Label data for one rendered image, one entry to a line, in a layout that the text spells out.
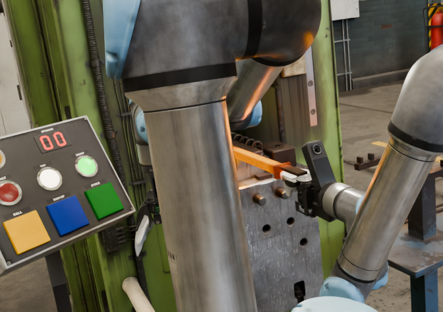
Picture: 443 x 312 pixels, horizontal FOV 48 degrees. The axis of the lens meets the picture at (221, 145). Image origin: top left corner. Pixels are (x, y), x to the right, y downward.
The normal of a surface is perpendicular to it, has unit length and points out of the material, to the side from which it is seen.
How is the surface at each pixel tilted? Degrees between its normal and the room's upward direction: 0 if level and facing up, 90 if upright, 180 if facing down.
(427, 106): 70
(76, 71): 90
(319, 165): 62
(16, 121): 90
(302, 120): 90
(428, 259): 0
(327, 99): 90
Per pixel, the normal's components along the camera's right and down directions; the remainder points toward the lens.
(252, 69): -0.40, 0.87
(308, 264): 0.40, 0.17
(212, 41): 0.67, 0.01
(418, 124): -0.51, 0.10
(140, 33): 0.26, 0.50
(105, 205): 0.58, -0.43
